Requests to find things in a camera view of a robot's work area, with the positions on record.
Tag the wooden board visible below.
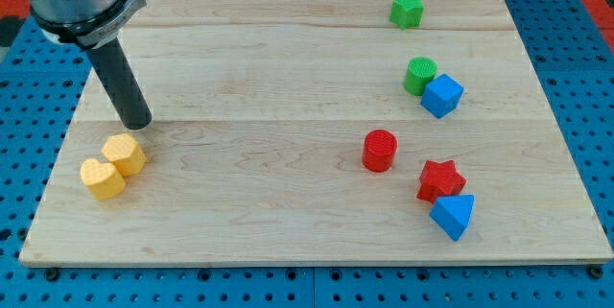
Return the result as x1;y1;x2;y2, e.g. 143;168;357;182
20;0;613;268

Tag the red cylinder block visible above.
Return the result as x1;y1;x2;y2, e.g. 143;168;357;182
362;129;398;173

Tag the green cylinder block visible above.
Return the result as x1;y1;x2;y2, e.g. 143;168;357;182
403;57;437;96

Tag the red star block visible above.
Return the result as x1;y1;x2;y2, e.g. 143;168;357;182
416;160;466;203

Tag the blue cube block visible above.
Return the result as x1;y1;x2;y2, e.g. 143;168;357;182
421;74;464;119

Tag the green star block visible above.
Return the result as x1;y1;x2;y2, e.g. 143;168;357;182
390;0;424;30

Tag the blue triangle block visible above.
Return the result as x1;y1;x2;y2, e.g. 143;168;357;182
430;194;475;241

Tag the yellow hexagon block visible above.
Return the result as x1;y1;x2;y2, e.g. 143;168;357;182
102;133;147;177

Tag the yellow heart block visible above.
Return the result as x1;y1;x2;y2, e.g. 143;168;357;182
80;158;126;201

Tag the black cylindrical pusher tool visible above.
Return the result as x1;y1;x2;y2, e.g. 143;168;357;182
86;38;152;130

